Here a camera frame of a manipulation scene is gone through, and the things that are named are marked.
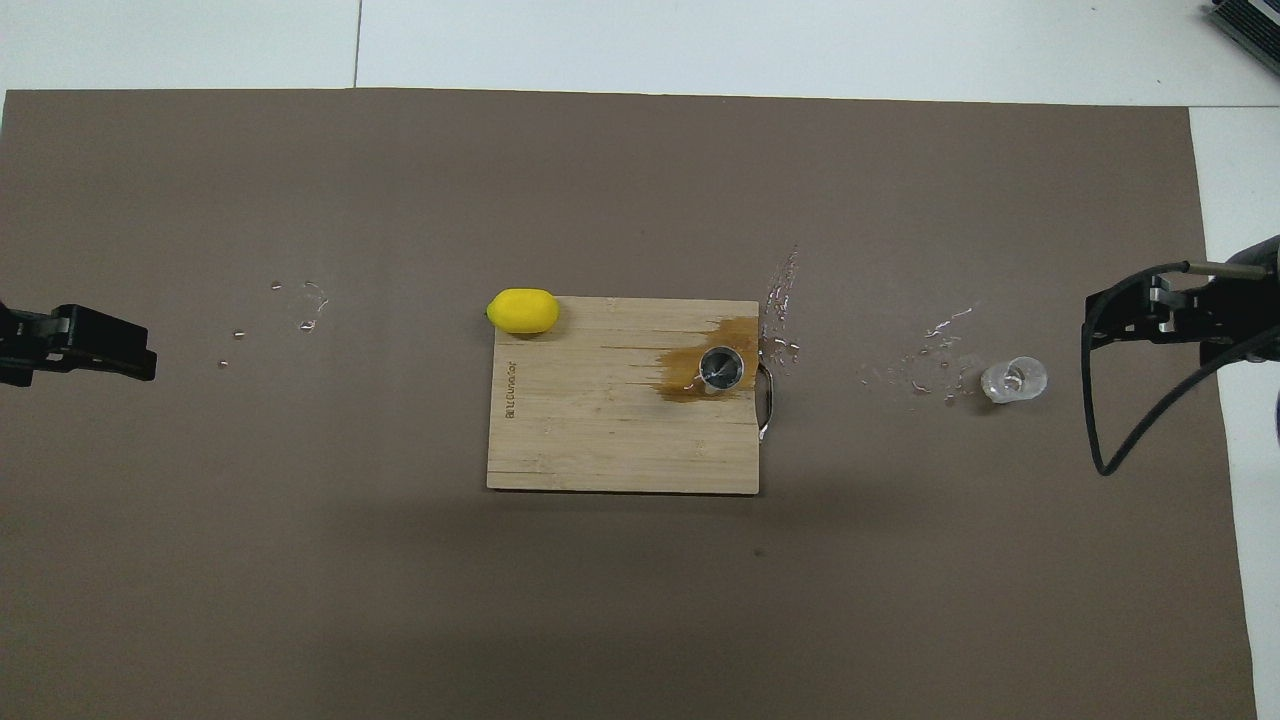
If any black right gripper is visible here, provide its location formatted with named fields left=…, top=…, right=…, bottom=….
left=1086, top=267, right=1280, bottom=367

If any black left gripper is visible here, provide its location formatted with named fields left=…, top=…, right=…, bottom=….
left=0, top=302, right=159, bottom=388

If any clear plastic cup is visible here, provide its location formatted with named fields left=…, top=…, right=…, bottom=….
left=979, top=355, right=1049, bottom=405

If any steel double jigger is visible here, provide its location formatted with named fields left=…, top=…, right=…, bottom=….
left=698, top=345, right=748, bottom=395

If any grey ribbed device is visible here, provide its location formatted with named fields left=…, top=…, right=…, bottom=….
left=1204, top=0, right=1280, bottom=77

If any yellow lemon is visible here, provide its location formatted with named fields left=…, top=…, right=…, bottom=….
left=486, top=288, right=561, bottom=336

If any wooden cutting board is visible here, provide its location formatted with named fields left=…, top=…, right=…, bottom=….
left=486, top=297, right=777, bottom=496

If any brown table mat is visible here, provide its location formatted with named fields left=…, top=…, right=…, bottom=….
left=0, top=87, right=1260, bottom=720

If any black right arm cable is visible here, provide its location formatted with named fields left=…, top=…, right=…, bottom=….
left=1080, top=260, right=1280, bottom=478

